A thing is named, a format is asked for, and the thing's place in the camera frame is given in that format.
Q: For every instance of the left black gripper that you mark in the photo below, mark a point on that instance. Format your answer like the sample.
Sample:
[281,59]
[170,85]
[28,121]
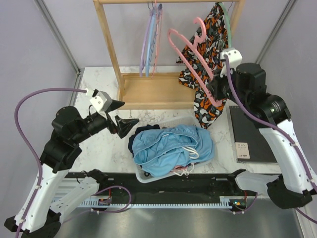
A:
[124,124]

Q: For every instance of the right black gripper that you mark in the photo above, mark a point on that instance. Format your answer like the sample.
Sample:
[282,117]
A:
[215,86]

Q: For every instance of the light blue shorts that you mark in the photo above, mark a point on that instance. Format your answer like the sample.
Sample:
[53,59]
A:
[171,148]

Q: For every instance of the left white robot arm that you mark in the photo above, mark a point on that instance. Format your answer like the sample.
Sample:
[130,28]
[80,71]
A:
[40,217]

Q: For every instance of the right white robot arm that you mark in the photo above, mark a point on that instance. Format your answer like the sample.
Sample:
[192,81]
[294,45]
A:
[245,86]

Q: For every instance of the purple hanger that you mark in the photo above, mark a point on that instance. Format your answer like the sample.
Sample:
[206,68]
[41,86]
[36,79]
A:
[145,40]

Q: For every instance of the green hanger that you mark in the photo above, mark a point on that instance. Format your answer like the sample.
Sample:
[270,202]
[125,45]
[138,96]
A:
[227,23]

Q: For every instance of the blue hanger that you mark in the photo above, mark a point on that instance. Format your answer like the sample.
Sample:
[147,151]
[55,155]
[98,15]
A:
[150,45]

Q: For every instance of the thin pink hanger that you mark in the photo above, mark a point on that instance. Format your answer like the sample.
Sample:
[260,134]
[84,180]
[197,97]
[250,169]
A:
[157,35]

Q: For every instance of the navy blue garment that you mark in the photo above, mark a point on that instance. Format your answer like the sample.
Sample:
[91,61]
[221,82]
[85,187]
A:
[139,130]

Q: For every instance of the wooden clothes rack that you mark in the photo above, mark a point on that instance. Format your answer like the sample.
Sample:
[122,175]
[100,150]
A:
[163,91]

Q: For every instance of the white laundry basket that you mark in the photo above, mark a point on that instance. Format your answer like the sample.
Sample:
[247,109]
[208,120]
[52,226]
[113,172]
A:
[153,177]

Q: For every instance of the black notebook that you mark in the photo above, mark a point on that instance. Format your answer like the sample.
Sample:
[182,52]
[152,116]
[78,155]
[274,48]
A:
[248,144]

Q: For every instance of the pink patterned garment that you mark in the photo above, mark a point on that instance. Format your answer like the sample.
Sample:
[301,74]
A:
[180,170]

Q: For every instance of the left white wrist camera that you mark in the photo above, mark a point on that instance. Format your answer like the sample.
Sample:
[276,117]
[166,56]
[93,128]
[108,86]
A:
[101,101]

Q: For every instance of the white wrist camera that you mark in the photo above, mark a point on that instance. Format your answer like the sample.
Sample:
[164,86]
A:
[101,101]
[234,59]

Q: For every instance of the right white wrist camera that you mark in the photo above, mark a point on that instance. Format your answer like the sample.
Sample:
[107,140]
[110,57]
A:
[234,59]

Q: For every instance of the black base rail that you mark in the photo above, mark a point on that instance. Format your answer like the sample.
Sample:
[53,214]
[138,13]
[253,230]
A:
[194,188]

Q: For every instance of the blue cable duct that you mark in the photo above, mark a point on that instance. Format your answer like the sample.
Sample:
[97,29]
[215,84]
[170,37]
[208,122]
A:
[96,203]

